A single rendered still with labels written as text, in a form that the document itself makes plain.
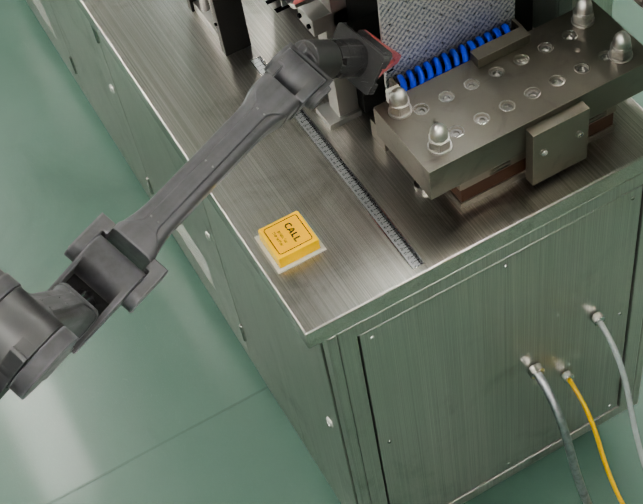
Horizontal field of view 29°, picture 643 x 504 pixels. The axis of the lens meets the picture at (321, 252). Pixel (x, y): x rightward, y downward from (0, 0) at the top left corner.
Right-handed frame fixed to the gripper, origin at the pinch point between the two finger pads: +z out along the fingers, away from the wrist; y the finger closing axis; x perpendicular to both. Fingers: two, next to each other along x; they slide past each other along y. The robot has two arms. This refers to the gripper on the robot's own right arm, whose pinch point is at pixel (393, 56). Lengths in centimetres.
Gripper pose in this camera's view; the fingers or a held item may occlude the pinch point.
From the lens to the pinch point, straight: 191.5
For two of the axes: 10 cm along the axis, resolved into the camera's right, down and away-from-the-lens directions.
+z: 6.8, -1.4, 7.2
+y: 6.3, 6.1, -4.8
